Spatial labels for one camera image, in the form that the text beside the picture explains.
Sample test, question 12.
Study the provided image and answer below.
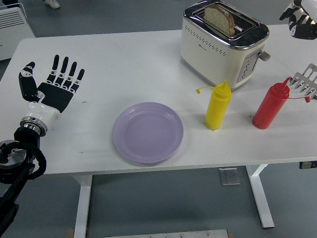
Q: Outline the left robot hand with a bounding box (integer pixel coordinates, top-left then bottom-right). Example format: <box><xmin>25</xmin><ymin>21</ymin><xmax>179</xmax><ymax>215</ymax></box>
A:
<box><xmin>18</xmin><ymin>55</ymin><xmax>86</xmax><ymax>122</ymax></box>

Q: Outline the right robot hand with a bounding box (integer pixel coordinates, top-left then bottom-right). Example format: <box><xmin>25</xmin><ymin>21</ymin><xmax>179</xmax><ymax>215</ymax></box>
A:
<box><xmin>279</xmin><ymin>0</ymin><xmax>317</xmax><ymax>40</ymax></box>

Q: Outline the bread slice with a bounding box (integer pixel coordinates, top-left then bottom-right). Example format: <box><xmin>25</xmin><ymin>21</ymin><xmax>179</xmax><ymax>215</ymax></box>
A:
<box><xmin>203</xmin><ymin>3</ymin><xmax>235</xmax><ymax>35</ymax></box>

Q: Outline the purple plate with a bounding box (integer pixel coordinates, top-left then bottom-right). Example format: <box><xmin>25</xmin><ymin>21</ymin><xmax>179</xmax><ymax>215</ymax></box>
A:
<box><xmin>112</xmin><ymin>102</ymin><xmax>184</xmax><ymax>164</ymax></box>

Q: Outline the cream and chrome toaster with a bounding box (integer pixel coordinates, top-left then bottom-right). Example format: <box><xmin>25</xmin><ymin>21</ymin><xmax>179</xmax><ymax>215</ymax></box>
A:
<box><xmin>180</xmin><ymin>0</ymin><xmax>271</xmax><ymax>91</ymax></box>

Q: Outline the small metal floor plate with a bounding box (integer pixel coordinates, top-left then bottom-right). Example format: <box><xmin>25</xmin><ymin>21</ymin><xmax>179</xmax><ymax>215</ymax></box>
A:
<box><xmin>218</xmin><ymin>168</ymin><xmax>241</xmax><ymax>185</ymax></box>

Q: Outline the metal toast rack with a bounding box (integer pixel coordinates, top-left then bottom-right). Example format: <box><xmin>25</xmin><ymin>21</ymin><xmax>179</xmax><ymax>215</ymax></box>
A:
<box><xmin>289</xmin><ymin>63</ymin><xmax>317</xmax><ymax>100</ymax></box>

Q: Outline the white heater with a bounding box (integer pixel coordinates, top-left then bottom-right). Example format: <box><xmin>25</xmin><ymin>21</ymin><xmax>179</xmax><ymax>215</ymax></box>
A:
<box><xmin>0</xmin><ymin>0</ymin><xmax>36</xmax><ymax>61</ymax></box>

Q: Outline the red squeeze bottle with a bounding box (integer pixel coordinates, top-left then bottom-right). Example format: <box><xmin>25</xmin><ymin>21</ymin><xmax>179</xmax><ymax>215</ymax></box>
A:
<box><xmin>252</xmin><ymin>76</ymin><xmax>311</xmax><ymax>130</ymax></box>

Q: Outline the person's white shoe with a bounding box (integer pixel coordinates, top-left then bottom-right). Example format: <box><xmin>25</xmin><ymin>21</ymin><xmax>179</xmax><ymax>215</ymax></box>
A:
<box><xmin>44</xmin><ymin>0</ymin><xmax>61</xmax><ymax>9</ymax></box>

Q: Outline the white table leg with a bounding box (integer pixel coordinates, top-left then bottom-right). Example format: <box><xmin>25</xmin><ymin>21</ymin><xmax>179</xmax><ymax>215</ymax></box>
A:
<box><xmin>72</xmin><ymin>175</ymin><xmax>93</xmax><ymax>238</ymax></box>
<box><xmin>245</xmin><ymin>164</ymin><xmax>275</xmax><ymax>229</ymax></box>

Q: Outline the yellow squeeze bottle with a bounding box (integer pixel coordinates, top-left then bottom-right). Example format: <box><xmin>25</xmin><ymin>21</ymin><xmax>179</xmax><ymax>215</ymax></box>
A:
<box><xmin>195</xmin><ymin>79</ymin><xmax>232</xmax><ymax>130</ymax></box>

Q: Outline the black table control box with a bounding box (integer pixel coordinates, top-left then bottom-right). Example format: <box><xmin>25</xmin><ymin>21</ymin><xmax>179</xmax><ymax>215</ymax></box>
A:
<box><xmin>299</xmin><ymin>160</ymin><xmax>317</xmax><ymax>169</ymax></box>

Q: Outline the long metal base plate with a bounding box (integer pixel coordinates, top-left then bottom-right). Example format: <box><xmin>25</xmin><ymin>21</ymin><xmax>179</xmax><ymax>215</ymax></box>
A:
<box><xmin>104</xmin><ymin>229</ymin><xmax>230</xmax><ymax>238</ymax></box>

